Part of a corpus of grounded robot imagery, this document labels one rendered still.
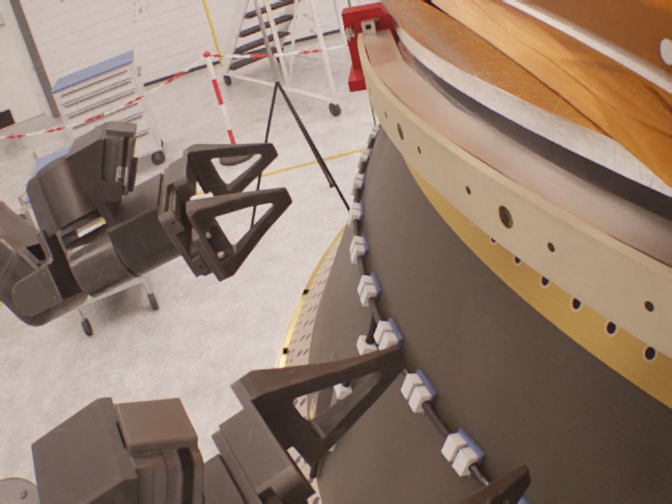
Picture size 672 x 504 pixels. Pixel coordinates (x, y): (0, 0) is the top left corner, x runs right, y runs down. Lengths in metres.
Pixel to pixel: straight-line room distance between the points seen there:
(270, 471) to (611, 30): 0.26
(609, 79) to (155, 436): 0.27
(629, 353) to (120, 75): 4.91
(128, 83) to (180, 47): 3.08
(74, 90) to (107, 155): 4.66
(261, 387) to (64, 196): 0.31
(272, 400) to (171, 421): 0.09
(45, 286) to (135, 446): 0.37
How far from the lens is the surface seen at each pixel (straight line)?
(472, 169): 0.38
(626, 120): 0.32
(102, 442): 0.21
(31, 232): 0.62
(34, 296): 0.57
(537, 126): 0.39
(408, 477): 0.58
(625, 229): 0.32
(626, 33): 0.30
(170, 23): 8.09
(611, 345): 0.39
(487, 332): 0.47
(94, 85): 5.15
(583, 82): 0.36
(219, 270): 0.48
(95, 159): 0.50
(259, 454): 0.26
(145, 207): 0.50
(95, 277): 0.54
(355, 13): 0.74
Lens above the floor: 1.89
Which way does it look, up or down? 33 degrees down
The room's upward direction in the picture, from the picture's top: 14 degrees counter-clockwise
